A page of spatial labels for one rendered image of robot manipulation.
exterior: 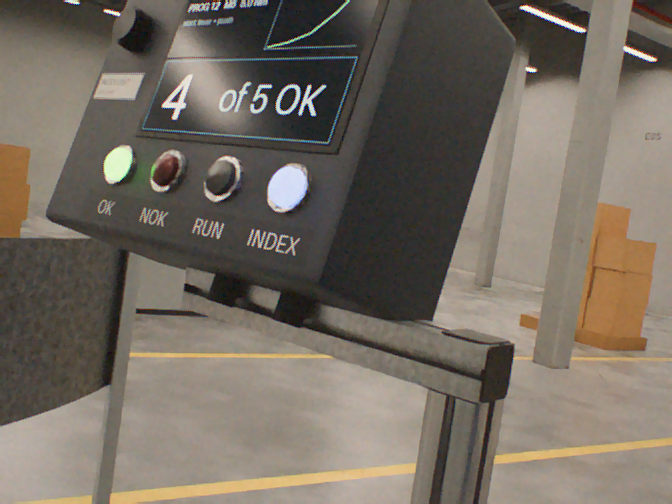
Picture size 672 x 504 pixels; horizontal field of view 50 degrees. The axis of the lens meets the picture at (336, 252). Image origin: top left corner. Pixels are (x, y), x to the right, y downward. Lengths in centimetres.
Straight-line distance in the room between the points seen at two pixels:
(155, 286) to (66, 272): 439
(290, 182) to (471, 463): 16
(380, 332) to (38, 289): 134
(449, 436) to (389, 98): 17
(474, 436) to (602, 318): 825
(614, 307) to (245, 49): 817
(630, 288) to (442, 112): 828
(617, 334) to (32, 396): 746
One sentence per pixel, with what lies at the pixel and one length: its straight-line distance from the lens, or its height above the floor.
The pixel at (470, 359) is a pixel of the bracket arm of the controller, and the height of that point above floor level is 105.
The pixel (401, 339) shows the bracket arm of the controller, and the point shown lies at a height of 105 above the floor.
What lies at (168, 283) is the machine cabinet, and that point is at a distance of 616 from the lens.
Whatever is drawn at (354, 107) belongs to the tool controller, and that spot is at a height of 116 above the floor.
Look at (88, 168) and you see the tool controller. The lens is 51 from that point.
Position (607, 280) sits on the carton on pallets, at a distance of 864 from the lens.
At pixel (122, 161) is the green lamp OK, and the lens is 47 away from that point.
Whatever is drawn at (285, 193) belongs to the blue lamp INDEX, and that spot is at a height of 111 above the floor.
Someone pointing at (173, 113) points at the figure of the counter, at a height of 115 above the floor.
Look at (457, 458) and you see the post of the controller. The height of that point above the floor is 100.
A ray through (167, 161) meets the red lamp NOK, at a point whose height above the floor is 112.
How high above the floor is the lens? 111
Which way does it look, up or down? 4 degrees down
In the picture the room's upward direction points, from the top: 9 degrees clockwise
